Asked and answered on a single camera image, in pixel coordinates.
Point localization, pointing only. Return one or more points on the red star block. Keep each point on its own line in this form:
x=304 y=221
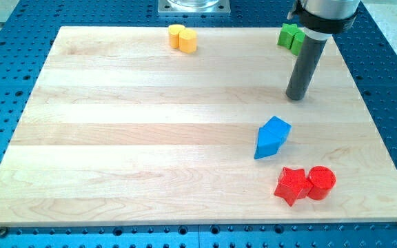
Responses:
x=292 y=185

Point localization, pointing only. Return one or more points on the light wooden board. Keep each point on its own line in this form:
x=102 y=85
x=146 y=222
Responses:
x=122 y=129

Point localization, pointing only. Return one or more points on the yellow hexagon block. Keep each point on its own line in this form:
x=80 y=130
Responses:
x=188 y=40

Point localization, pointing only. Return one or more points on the red cylinder block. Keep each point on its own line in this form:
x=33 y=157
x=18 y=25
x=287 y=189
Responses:
x=323 y=180

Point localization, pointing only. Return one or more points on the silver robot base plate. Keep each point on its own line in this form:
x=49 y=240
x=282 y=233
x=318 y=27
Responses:
x=193 y=7

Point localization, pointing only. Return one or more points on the yellow cylinder block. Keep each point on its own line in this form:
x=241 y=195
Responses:
x=173 y=34

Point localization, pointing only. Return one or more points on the blue triangle block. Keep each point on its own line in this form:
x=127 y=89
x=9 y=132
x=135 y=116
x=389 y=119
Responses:
x=268 y=143

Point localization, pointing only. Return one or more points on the blue cube block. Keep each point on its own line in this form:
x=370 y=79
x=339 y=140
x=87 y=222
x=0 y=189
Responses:
x=278 y=128

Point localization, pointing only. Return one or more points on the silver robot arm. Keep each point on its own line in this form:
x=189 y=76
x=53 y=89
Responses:
x=320 y=19

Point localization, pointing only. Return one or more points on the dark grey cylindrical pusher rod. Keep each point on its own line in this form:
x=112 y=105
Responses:
x=306 y=63

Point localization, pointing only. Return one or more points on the green star block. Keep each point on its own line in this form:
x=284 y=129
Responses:
x=290 y=34

